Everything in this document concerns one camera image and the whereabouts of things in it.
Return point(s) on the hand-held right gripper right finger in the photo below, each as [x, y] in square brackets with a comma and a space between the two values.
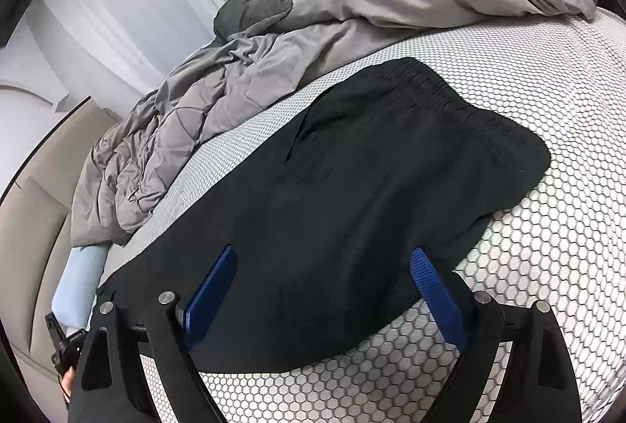
[437, 291]

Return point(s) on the white curtain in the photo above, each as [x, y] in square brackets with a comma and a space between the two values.
[122, 2]

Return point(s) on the bed with hexagon-patterned sheet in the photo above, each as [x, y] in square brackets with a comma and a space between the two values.
[538, 232]

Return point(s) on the beige padded headboard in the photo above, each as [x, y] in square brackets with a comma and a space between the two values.
[39, 232]

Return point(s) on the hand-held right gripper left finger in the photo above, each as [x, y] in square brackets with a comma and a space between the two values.
[210, 291]

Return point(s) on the light blue pillow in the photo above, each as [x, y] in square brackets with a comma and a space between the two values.
[80, 276]

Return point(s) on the dark grey blanket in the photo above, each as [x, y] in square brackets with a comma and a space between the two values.
[249, 12]

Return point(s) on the black pants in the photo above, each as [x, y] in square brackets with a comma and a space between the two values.
[342, 183]

